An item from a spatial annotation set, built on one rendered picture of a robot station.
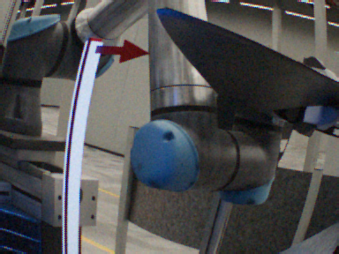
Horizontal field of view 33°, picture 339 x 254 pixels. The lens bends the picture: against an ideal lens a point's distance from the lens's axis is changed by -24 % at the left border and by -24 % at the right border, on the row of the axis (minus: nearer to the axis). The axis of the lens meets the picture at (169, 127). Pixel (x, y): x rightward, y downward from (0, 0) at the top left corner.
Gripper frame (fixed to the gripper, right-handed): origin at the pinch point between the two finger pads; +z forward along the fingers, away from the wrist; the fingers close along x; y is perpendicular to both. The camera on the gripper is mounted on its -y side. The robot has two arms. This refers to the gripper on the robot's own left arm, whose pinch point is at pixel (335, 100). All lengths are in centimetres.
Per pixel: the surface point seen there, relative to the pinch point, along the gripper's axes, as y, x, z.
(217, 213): 9, 21, -52
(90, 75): -23.1, 4.9, -9.3
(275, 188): 72, 24, -165
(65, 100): 44, 32, -678
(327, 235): -0.7, 13.3, 9.1
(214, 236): 9, 25, -51
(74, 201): -21.9, 17.3, -9.2
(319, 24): 497, -244, -1005
